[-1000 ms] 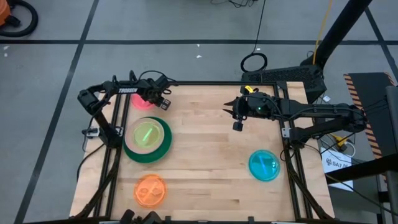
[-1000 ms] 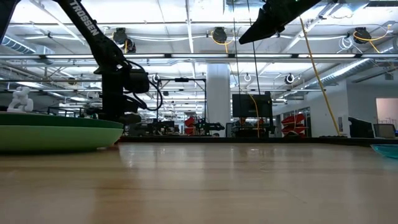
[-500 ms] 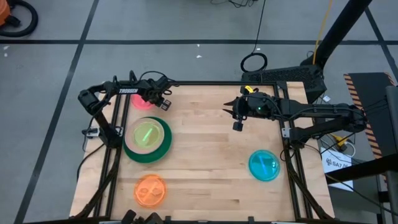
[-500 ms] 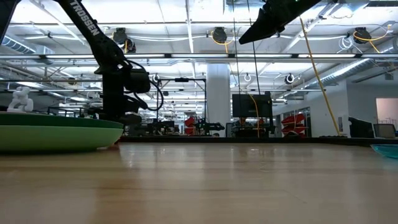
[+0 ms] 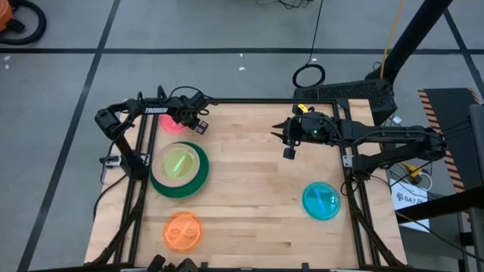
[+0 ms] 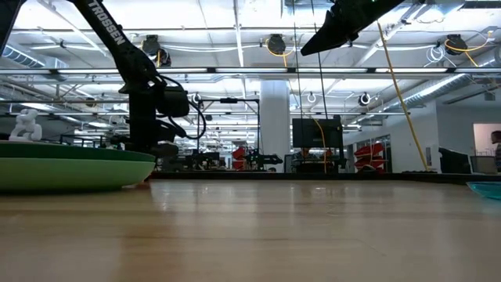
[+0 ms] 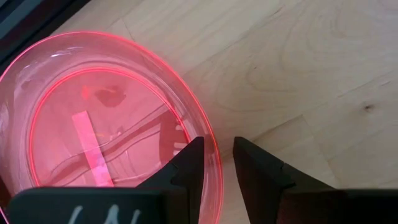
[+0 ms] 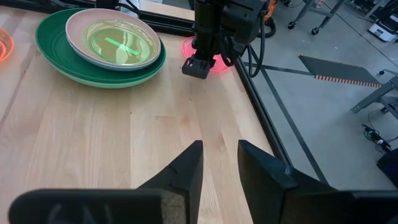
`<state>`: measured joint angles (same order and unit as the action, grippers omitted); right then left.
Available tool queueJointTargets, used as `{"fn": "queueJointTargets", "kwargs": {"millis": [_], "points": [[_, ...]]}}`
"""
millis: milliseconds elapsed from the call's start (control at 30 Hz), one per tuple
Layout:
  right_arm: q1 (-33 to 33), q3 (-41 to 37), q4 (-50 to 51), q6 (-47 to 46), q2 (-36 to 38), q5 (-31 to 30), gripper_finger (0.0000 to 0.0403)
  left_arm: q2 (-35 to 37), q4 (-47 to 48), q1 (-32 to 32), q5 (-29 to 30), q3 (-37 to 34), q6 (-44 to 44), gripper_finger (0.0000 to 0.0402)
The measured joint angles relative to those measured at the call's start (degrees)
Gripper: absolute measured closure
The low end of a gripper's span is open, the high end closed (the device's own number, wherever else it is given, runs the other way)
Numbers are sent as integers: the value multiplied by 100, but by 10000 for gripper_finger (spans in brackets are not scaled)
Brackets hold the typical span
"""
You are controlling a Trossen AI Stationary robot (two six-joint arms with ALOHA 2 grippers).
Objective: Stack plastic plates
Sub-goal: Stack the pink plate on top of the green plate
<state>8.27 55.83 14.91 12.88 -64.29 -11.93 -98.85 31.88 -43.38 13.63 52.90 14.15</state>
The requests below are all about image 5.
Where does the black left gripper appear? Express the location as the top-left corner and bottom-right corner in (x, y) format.
(175, 93), (208, 131)

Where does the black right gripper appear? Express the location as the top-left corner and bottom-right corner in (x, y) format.
(270, 112), (336, 147)

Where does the small translucent red plate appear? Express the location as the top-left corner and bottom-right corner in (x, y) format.
(158, 112), (190, 134)

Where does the small translucent green plate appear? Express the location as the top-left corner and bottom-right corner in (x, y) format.
(161, 148), (197, 182)

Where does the salmon pink plate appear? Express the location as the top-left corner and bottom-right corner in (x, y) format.
(151, 142), (201, 189)

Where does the large dark green plate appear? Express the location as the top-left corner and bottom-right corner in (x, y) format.
(150, 141), (210, 199)

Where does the small translucent cyan plate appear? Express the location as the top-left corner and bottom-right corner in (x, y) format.
(301, 181), (342, 221)

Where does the small translucent orange plate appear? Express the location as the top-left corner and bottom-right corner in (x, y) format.
(162, 211), (204, 253)

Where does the black mechanical device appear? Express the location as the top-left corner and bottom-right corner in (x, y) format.
(146, 254), (200, 272)

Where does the black slanted pole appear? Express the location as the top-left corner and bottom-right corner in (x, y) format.
(380, 0), (454, 82)

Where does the black hazard-striped cart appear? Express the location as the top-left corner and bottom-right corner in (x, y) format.
(417, 87), (484, 193)

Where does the black diagonal beam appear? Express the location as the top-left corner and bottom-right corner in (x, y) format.
(395, 187), (484, 224)

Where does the orange vacuum cleaner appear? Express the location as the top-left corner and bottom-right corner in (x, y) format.
(0, 0), (14, 33)

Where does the black aluminium table frame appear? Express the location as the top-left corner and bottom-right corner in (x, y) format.
(88, 85), (408, 272)

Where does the black cable with coil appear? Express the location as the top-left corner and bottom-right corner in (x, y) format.
(292, 0), (326, 89)

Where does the black power cable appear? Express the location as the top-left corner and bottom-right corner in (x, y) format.
(92, 172), (129, 222)

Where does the black cable bundle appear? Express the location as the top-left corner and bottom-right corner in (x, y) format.
(256, 0), (315, 11)

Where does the yellow plug cable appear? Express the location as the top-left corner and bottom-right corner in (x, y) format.
(402, 162), (423, 181)

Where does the black cable tangle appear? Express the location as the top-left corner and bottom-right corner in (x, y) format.
(377, 113), (445, 197)

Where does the black hose ring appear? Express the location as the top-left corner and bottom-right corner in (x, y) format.
(0, 0), (48, 46)

